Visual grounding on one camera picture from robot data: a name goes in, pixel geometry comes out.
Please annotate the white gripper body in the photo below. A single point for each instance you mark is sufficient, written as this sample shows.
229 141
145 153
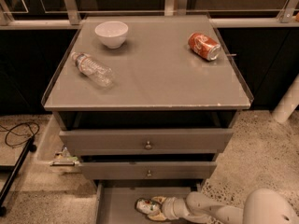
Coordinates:
168 208

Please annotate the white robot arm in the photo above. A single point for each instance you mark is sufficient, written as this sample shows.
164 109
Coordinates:
262 206

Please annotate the white post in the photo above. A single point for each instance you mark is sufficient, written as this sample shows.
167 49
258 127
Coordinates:
288 103

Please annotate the grey top drawer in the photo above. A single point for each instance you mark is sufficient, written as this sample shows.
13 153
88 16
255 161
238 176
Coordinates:
145 141

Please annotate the grey middle drawer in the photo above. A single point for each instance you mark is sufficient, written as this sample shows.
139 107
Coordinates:
148 170

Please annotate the red cola can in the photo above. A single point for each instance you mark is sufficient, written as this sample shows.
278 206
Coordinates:
204 46

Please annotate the white ceramic bowl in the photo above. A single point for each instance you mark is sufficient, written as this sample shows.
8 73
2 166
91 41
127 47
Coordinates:
112 34

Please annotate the grey drawer cabinet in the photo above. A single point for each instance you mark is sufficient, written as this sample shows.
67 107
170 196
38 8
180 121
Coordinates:
159 84

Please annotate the white green 7up can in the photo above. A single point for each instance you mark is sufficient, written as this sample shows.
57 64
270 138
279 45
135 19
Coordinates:
147 206

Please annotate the clear plastic water bottle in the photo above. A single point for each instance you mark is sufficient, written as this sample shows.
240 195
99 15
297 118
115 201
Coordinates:
98 73

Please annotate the grey bottom drawer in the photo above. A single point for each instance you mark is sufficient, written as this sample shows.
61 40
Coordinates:
116 199

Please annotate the grey drawer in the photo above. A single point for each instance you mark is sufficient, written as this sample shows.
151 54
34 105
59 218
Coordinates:
148 170
116 199
145 141

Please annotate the black stand leg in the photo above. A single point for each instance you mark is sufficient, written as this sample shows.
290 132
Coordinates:
10 172

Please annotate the metal window rail frame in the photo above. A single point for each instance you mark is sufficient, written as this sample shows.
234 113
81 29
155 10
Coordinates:
54 14

